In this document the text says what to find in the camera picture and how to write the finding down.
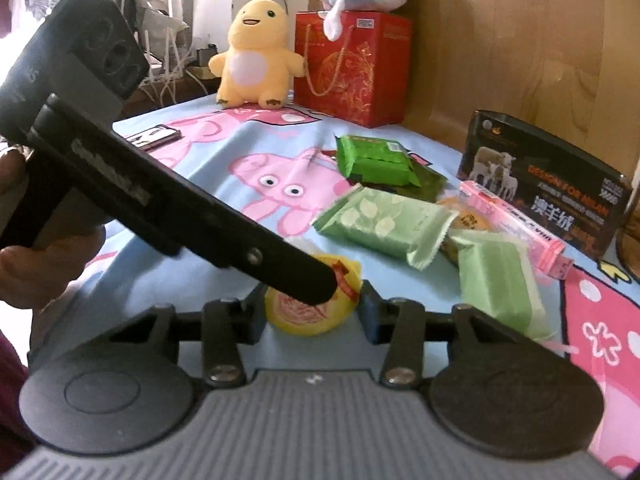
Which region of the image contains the person left hand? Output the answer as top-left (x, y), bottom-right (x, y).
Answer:
top-left (0, 146), bottom-right (108, 311)

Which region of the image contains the wooden board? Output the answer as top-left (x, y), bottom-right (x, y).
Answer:
top-left (400, 0), bottom-right (639, 178)

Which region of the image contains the dark green snack packet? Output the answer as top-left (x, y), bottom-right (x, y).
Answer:
top-left (362, 159), bottom-right (447, 203)

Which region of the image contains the light green leaf packet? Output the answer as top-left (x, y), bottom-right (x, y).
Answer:
top-left (312, 184), bottom-right (458, 271)

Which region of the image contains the yellow plush duck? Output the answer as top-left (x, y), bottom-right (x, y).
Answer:
top-left (208, 0), bottom-right (306, 108)

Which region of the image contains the red gift bag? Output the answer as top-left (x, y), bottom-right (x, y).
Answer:
top-left (293, 11), bottom-right (412, 128)

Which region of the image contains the yellow lid jelly cup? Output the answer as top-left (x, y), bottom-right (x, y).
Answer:
top-left (263, 251), bottom-right (364, 337)

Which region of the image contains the pink long snack box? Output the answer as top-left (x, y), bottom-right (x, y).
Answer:
top-left (459, 181), bottom-right (574, 281)

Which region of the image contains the nut snack packet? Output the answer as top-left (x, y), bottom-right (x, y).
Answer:
top-left (437, 196), bottom-right (494, 266)

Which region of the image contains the black sheep print box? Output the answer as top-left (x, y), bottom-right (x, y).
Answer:
top-left (458, 110), bottom-right (632, 260)

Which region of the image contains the cartoon pig bedsheet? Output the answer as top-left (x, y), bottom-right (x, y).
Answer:
top-left (15, 100), bottom-right (639, 479)

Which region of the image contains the bright green biscuit packet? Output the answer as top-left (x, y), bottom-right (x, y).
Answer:
top-left (335, 136), bottom-right (421, 188)

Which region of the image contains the light green pastry packet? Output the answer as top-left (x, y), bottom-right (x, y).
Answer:
top-left (448, 230), bottom-right (554, 340)

